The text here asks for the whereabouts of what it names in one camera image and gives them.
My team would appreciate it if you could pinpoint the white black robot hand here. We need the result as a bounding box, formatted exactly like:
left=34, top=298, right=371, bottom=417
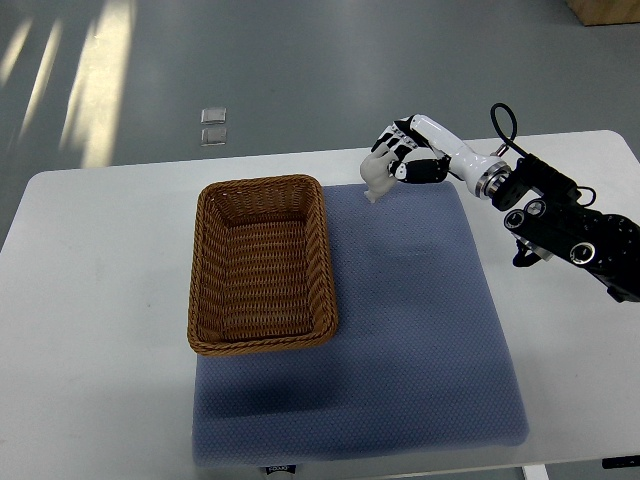
left=370, top=115, right=511, bottom=199

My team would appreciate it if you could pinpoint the white bear figurine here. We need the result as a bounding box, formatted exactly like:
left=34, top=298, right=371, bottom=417
left=360, top=145, right=397, bottom=203

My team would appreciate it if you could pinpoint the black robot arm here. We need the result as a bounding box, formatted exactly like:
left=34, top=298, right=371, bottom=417
left=485, top=103, right=639, bottom=303

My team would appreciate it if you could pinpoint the brown wicker basket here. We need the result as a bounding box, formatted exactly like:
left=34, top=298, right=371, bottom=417
left=187, top=174, right=339, bottom=356

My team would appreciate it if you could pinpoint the blue mesh mat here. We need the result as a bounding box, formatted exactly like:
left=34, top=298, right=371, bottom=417
left=192, top=182, right=529, bottom=467

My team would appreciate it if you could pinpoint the wooden box corner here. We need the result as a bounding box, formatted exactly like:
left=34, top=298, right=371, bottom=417
left=566, top=0, right=639, bottom=26

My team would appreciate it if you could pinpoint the lower metal floor plate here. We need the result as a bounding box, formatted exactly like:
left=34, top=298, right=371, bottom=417
left=201, top=126, right=227, bottom=146

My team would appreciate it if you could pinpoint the metal floor plate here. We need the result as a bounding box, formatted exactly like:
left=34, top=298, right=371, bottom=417
left=201, top=107, right=227, bottom=125
left=201, top=126, right=227, bottom=146

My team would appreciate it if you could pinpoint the upper metal floor plate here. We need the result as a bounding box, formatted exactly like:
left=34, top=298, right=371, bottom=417
left=201, top=107, right=227, bottom=125

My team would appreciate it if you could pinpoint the black table label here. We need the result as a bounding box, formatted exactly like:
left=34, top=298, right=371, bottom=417
left=265, top=465, right=296, bottom=475

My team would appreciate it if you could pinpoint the black table control panel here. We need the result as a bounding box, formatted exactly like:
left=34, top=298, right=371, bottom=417
left=601, top=455, right=640, bottom=470

